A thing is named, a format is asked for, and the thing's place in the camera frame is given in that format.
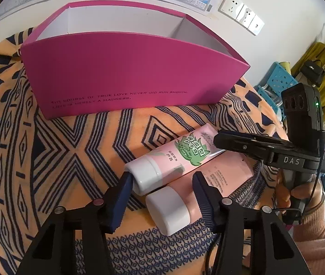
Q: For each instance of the plain pink tube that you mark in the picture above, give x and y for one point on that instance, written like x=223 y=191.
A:
x=222 y=179

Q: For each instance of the blue plastic basket rack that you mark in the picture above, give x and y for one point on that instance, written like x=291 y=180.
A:
x=278 y=80

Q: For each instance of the pink cardboard box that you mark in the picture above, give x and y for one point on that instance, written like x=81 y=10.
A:
x=122 y=71

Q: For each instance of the orange patterned blanket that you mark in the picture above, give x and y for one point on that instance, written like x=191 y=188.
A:
x=65 y=154

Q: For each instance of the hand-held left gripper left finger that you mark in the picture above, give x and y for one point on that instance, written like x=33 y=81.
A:
x=119 y=203

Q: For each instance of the pink tube with green print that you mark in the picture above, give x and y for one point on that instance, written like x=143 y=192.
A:
x=174 y=154

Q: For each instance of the white wall socket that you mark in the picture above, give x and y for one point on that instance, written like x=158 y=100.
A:
x=255 y=25
x=245 y=14
x=230 y=5

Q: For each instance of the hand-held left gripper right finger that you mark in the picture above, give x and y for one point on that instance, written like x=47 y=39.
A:
x=205 y=203

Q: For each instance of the black handbag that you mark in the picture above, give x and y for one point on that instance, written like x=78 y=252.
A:
x=313 y=71

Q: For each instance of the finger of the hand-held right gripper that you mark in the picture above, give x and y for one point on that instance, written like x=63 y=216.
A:
x=251 y=138
x=242 y=149

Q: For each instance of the person's right hand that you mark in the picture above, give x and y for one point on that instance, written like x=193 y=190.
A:
x=283 y=194

